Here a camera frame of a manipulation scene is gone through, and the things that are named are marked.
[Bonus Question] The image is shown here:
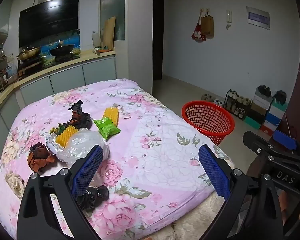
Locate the red hanging bag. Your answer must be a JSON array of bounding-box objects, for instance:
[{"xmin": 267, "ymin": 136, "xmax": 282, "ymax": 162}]
[{"xmin": 191, "ymin": 22, "xmax": 207, "ymax": 42}]

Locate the beige kitchen counter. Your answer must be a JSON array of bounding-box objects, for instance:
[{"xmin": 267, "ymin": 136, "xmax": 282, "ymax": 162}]
[{"xmin": 0, "ymin": 48, "xmax": 117, "ymax": 140}]

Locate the black glass range hood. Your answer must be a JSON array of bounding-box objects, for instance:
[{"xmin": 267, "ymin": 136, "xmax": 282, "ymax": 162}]
[{"xmin": 18, "ymin": 0, "xmax": 80, "ymax": 48}]

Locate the clear plastic bag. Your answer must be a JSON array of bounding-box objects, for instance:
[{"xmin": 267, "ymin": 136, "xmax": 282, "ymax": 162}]
[{"xmin": 56, "ymin": 128, "xmax": 110, "ymax": 169}]

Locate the white electrical panel cover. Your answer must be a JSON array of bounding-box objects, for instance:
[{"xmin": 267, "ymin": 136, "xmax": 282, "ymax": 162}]
[{"xmin": 246, "ymin": 6, "xmax": 271, "ymax": 30}]

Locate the blue scenic backsplash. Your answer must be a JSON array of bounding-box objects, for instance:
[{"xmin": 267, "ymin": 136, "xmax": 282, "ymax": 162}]
[{"xmin": 40, "ymin": 29, "xmax": 80, "ymax": 55}]

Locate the black and brown wrapper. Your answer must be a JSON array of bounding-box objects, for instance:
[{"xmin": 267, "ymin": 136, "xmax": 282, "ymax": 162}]
[{"xmin": 65, "ymin": 99, "xmax": 93, "ymax": 130}]

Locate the yellow foam fruit net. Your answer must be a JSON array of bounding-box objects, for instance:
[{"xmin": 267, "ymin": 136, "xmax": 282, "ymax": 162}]
[
  {"xmin": 102, "ymin": 107, "xmax": 120, "ymax": 126},
  {"xmin": 55, "ymin": 126, "xmax": 78, "ymax": 147}
]

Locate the clear plastic bottle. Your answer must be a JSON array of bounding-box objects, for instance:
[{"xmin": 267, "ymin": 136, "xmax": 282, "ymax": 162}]
[{"xmin": 91, "ymin": 31, "xmax": 102, "ymax": 48}]

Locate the black plastic bag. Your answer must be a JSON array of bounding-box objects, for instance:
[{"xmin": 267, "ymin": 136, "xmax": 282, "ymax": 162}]
[{"xmin": 76, "ymin": 185, "xmax": 110, "ymax": 212}]

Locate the metal kitchen rack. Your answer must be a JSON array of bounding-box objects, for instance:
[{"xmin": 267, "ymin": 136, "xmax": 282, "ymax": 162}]
[{"xmin": 0, "ymin": 40, "xmax": 17, "ymax": 98}]

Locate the green snack packet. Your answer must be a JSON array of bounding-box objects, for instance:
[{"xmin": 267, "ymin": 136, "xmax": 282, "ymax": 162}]
[{"xmin": 93, "ymin": 117, "xmax": 121, "ymax": 140}]

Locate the black shoe rack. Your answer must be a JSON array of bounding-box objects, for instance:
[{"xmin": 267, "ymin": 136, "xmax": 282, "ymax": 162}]
[{"xmin": 225, "ymin": 89, "xmax": 252, "ymax": 119}]

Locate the frosted glass window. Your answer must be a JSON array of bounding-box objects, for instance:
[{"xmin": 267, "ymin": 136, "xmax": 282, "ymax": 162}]
[{"xmin": 100, "ymin": 0, "xmax": 127, "ymax": 41}]

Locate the small dark green wrapper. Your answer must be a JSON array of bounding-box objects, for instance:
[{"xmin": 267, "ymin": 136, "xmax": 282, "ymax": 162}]
[{"xmin": 49, "ymin": 125, "xmax": 67, "ymax": 135}]

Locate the wooden cutting board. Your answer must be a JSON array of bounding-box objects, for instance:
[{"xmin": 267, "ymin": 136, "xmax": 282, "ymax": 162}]
[{"xmin": 102, "ymin": 17, "xmax": 116, "ymax": 51}]

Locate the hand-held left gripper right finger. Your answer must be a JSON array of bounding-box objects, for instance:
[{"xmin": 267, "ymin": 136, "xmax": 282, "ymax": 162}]
[{"xmin": 197, "ymin": 144, "xmax": 284, "ymax": 240}]

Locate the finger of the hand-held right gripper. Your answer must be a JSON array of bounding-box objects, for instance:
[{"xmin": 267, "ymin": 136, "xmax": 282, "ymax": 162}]
[
  {"xmin": 242, "ymin": 131, "xmax": 300, "ymax": 167},
  {"xmin": 272, "ymin": 129, "xmax": 298, "ymax": 151}
]

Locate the pink floral blanket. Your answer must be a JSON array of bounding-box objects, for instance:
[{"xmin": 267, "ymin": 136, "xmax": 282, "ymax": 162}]
[{"xmin": 0, "ymin": 78, "xmax": 237, "ymax": 240}]

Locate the stack of shoe boxes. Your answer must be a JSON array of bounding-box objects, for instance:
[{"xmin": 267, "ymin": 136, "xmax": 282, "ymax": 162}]
[{"xmin": 244, "ymin": 90, "xmax": 288, "ymax": 135}]

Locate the person's right hand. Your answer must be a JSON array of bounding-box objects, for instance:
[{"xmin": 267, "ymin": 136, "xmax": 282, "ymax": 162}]
[{"xmin": 280, "ymin": 189, "xmax": 290, "ymax": 215}]

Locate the golden cooking pot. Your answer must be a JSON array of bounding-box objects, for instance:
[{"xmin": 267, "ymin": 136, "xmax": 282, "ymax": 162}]
[{"xmin": 16, "ymin": 46, "xmax": 42, "ymax": 60}]

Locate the pale wall cabinet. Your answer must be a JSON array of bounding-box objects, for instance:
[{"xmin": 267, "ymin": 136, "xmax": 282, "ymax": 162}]
[{"xmin": 0, "ymin": 0, "xmax": 13, "ymax": 34}]

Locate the row of pale shoes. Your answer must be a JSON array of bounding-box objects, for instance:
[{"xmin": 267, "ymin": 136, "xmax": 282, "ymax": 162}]
[{"xmin": 226, "ymin": 91, "xmax": 252, "ymax": 118}]

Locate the red plastic mesh basket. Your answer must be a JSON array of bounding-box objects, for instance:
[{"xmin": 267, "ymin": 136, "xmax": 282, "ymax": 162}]
[{"xmin": 182, "ymin": 101, "xmax": 235, "ymax": 146}]

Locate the brown paper hanging bag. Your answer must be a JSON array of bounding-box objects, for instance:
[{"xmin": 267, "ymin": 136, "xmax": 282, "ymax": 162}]
[{"xmin": 200, "ymin": 15, "xmax": 214, "ymax": 37}]

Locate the gas stove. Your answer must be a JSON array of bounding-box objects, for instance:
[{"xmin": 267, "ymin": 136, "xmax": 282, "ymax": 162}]
[{"xmin": 44, "ymin": 54, "xmax": 80, "ymax": 64}]

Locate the cream fluffy blanket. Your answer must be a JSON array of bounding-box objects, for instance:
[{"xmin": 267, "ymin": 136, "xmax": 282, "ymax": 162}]
[{"xmin": 170, "ymin": 192, "xmax": 232, "ymax": 240}]

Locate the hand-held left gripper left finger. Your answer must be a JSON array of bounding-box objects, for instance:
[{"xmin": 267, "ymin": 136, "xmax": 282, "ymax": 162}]
[{"xmin": 16, "ymin": 144, "xmax": 104, "ymax": 240}]

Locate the black wok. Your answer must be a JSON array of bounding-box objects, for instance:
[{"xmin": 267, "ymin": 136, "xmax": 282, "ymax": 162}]
[{"xmin": 49, "ymin": 44, "xmax": 75, "ymax": 57}]

